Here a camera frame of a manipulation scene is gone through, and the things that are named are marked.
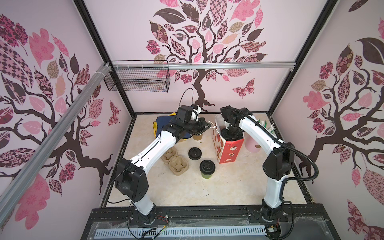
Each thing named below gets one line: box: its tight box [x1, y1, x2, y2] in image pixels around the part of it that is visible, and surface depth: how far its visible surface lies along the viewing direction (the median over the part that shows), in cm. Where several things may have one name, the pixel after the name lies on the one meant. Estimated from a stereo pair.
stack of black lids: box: [188, 147, 202, 161], surface depth 97 cm
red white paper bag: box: [212, 114, 244, 164], surface depth 81 cm
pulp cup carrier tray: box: [161, 147, 189, 176], surface depth 89 cm
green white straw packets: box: [257, 119, 275, 134], surface depth 91 cm
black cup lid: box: [199, 159, 216, 175], surface depth 81 cm
